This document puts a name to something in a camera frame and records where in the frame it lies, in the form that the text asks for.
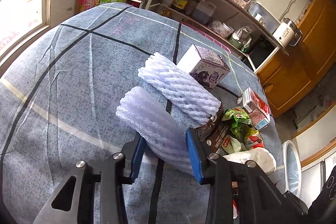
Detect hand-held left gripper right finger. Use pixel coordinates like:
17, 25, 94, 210
185, 128, 297, 224

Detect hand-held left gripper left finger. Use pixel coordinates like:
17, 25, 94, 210
33, 135, 147, 224

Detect brown coffee packet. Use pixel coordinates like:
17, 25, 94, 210
196, 109, 231, 155

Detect white foam net sleeve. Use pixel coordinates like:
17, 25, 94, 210
138, 52, 221, 125
116, 86, 195, 174

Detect green snack packet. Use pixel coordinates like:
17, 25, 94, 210
223, 106, 263, 143

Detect white round trash bin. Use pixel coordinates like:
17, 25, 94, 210
282, 140, 302, 198

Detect white plastic bag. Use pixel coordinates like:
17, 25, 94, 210
223, 147, 276, 182

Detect yellow snack wrapper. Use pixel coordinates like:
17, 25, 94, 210
244, 130, 264, 149

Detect pink milk carton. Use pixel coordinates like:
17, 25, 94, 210
238, 87, 271, 130

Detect purple milk carton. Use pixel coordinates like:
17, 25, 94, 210
177, 44, 231, 89

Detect clear bin liner bag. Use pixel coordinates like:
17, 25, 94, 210
285, 144, 301, 193

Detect blue plaid blanket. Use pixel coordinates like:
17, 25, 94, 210
0, 2, 286, 224

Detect white green plastic bags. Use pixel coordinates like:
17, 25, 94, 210
230, 26, 254, 54

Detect white plastic tub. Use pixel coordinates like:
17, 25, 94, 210
220, 23, 235, 38

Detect clear plastic bag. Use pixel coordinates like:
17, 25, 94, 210
210, 20, 226, 34

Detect dark printed clothing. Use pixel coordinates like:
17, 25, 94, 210
308, 161, 336, 224

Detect translucent plastic jug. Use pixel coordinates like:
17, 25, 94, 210
192, 0, 217, 25

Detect wooden door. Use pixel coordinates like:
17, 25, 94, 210
256, 0, 336, 117

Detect white electric kettle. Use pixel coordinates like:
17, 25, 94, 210
272, 18, 303, 47

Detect clear plastic storage container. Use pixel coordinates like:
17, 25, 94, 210
247, 1, 280, 30

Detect pink cardboard box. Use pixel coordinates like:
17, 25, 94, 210
79, 0, 101, 13

